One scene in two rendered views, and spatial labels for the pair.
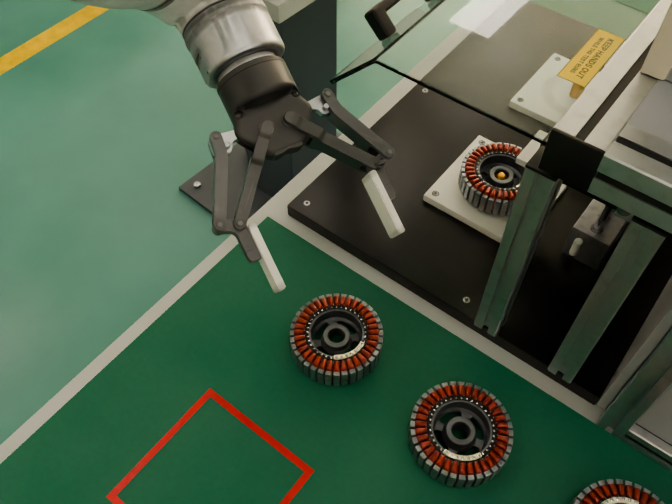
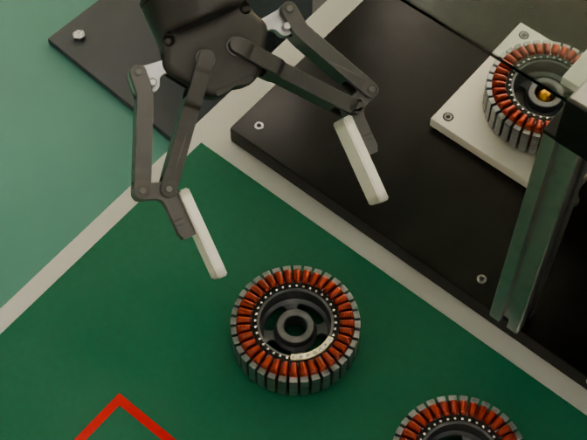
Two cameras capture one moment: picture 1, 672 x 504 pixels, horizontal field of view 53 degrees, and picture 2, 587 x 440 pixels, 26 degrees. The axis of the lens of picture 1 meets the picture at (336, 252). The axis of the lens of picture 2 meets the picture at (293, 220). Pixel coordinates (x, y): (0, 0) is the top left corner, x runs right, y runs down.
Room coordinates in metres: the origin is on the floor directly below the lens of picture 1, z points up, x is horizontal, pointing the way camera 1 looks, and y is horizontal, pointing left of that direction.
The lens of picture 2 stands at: (-0.09, -0.01, 1.77)
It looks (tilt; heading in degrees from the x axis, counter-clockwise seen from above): 59 degrees down; 2
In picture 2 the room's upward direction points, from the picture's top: straight up
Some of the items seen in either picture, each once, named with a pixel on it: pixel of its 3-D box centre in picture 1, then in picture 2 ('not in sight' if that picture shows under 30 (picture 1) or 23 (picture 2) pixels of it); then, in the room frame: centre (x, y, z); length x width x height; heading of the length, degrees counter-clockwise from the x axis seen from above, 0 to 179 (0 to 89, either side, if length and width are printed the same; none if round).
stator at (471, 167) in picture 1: (500, 178); (544, 98); (0.63, -0.23, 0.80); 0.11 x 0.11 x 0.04
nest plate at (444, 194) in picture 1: (497, 190); (540, 113); (0.63, -0.23, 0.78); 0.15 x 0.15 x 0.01; 52
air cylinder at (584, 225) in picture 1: (597, 230); not in sight; (0.54, -0.34, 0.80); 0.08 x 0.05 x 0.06; 142
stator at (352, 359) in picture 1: (336, 338); (295, 329); (0.40, 0.00, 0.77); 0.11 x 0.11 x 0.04
